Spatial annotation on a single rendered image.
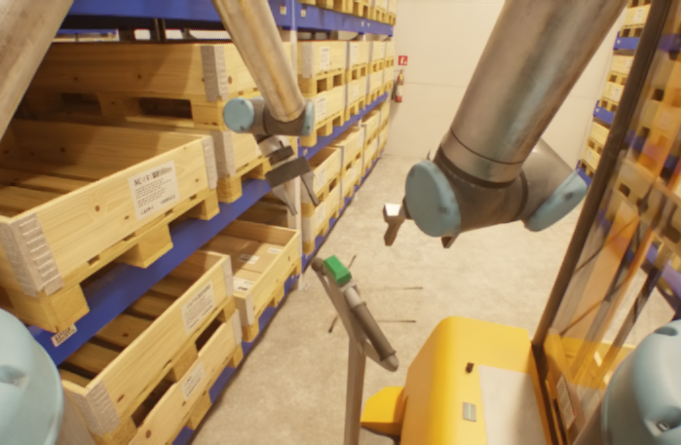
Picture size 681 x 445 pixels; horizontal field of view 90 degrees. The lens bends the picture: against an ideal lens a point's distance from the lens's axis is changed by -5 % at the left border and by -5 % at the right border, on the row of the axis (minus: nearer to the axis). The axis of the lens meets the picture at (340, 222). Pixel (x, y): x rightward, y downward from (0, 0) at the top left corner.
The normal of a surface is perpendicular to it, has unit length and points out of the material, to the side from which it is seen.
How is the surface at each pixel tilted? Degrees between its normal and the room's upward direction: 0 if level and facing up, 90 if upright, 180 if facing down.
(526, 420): 0
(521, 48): 98
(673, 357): 5
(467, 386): 0
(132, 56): 90
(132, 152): 90
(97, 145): 90
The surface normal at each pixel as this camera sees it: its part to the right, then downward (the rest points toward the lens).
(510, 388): 0.03, -0.88
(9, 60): 0.99, 0.13
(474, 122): -0.83, 0.29
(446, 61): -0.28, 0.44
